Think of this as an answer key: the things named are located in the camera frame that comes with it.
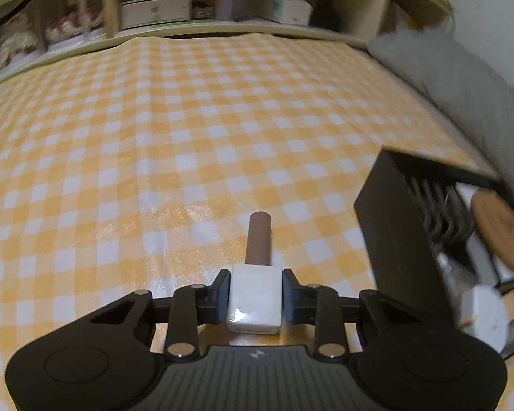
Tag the yellow checked cloth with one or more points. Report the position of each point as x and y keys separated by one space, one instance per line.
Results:
x=154 y=137

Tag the long wooden shelf unit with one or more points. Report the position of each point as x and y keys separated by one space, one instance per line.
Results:
x=111 y=0

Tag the clear case with pink doll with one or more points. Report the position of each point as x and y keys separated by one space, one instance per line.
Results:
x=73 y=13

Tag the round cork coaster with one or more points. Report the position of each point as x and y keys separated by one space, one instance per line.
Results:
x=497 y=227

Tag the clear case with white doll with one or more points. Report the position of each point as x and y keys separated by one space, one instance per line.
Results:
x=17 y=43

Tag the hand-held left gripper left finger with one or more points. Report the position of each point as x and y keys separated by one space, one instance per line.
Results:
x=222 y=299

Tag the small white drawer unit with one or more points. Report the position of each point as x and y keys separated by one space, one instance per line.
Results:
x=154 y=8

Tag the tissue box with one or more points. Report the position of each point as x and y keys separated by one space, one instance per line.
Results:
x=287 y=8

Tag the white round tape measure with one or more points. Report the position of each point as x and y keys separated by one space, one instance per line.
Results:
x=484 y=314

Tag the brown hair claw clip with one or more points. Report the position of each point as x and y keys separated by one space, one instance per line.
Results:
x=441 y=218

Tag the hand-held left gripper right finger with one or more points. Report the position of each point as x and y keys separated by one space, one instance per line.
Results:
x=290 y=299

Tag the white bottle brown cap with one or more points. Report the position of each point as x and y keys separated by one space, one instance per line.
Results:
x=252 y=295

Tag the grey pillow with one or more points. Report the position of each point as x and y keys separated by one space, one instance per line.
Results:
x=454 y=85

